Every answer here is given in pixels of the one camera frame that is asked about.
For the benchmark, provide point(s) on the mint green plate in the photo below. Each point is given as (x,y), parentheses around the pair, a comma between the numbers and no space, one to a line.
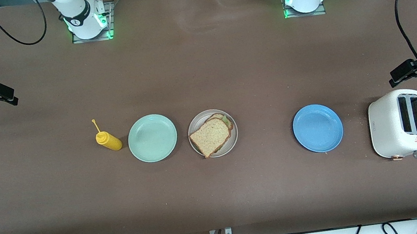
(152,138)

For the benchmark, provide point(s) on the brown bread slice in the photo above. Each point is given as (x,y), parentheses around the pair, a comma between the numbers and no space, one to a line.
(217,115)
(209,138)

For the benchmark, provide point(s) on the blue plate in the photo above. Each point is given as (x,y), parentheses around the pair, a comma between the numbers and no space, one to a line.
(318,128)

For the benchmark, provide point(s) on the green lettuce leaf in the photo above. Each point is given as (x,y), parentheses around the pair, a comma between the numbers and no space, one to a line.
(227,121)

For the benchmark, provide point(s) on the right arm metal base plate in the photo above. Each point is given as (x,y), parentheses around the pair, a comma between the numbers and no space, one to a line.
(110,18)

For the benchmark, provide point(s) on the yellow mustard squeeze bottle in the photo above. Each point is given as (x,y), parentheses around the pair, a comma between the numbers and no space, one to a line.
(110,141)

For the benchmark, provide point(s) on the white toaster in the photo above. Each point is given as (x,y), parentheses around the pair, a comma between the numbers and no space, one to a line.
(385,129)

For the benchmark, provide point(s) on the beige plate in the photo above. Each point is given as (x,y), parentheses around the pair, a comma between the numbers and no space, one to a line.
(197,119)

